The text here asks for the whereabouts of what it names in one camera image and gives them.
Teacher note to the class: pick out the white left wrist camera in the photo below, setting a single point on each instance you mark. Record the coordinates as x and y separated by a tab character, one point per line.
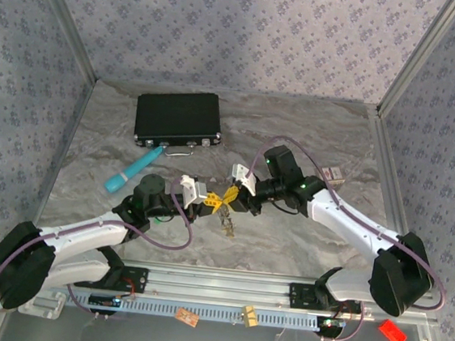
193	189

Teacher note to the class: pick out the teal plastic bottle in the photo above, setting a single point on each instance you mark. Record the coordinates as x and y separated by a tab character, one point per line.
129	172

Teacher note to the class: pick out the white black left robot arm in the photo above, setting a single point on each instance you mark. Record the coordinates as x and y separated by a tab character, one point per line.
82	236

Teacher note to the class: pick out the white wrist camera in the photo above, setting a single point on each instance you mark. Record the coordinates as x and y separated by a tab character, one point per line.
243	178
193	189

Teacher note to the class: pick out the red plastic block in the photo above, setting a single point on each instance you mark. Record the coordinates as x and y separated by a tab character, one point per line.
393	332

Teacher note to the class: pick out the small playing card box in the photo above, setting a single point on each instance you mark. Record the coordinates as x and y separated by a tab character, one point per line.
333	175

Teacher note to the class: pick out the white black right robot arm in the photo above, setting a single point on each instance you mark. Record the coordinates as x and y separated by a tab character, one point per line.
348	220

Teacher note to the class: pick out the aluminium corner post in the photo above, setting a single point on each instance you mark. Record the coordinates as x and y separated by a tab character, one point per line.
420	56
64	19

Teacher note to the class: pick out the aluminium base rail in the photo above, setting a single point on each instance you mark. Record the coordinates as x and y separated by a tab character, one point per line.
219	285

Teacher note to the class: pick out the small circuit board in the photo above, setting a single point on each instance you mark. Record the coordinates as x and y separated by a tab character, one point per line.
331	324
104	300

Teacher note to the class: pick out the black ribbed metal case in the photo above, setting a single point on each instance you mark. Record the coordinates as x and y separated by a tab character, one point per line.
176	116

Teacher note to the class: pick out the grey metal bracket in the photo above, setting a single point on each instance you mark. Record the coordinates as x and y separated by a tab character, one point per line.
44	304

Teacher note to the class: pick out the aluminium side rail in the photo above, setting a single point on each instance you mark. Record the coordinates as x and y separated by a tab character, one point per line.
388	155
63	157

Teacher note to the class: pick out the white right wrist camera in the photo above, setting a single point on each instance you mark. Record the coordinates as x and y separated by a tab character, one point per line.
243	178

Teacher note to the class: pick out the tan cardboard clip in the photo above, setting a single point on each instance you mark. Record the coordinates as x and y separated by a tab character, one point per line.
249	316

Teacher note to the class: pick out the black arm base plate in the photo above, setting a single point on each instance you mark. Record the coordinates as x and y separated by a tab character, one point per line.
300	294
134	279

